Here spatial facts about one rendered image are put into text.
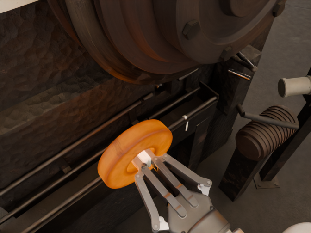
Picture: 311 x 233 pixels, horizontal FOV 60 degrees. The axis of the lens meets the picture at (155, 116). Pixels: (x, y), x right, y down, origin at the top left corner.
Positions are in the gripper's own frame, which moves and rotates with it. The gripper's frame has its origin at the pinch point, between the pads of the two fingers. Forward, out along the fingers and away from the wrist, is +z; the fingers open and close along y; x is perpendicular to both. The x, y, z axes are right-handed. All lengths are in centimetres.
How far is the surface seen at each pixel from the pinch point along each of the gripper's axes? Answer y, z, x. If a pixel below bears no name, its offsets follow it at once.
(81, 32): -2.2, 7.9, 22.8
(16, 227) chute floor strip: -27.5, 11.0, -22.6
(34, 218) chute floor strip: -23.5, 10.2, -22.2
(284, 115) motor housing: 59, -7, -31
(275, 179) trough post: 70, -18, -83
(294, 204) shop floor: 67, -32, -83
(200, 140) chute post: 27.6, 4.2, -30.8
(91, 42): -1.1, 7.8, 20.6
